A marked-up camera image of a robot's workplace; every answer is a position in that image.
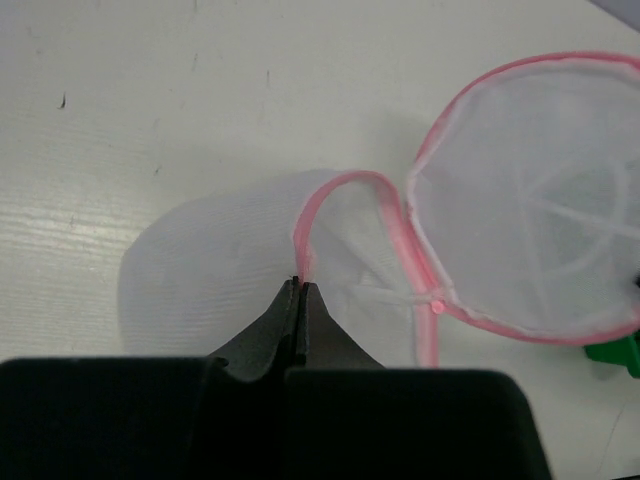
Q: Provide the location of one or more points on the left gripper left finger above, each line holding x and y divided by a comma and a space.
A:
268, 345

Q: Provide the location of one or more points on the green plastic tray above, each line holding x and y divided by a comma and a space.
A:
621, 352

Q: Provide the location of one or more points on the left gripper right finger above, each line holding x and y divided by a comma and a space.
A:
321, 342

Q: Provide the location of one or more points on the white mesh laundry bag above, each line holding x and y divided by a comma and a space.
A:
520, 217

